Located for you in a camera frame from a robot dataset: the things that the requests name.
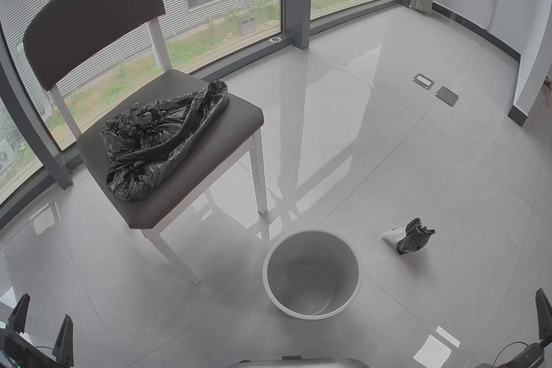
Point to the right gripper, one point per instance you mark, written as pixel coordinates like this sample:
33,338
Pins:
537,357

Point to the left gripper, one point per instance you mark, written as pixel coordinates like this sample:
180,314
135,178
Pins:
17,353

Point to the black plastic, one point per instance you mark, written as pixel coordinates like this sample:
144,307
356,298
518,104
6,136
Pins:
413,237

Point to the white wrapper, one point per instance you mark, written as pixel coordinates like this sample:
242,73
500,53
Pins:
392,234

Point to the black plastic bag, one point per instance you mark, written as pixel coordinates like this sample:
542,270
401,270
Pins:
146,142

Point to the white trash bin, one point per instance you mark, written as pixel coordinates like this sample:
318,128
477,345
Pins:
310,267

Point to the grey chair with white legs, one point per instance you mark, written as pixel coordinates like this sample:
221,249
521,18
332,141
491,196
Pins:
86,25

